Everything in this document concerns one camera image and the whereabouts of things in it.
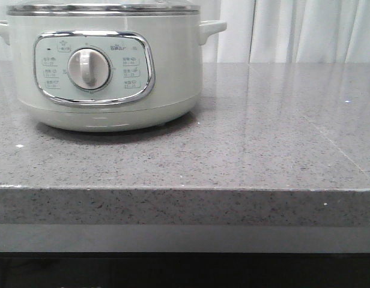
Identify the glass pot lid steel rim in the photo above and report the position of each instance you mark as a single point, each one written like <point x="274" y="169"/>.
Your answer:
<point x="41" y="8"/>

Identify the pale green electric cooking pot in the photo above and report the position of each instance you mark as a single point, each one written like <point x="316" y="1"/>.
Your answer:
<point x="105" y="69"/>

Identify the white pleated curtain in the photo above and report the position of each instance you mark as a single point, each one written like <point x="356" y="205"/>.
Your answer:
<point x="222" y="31"/>

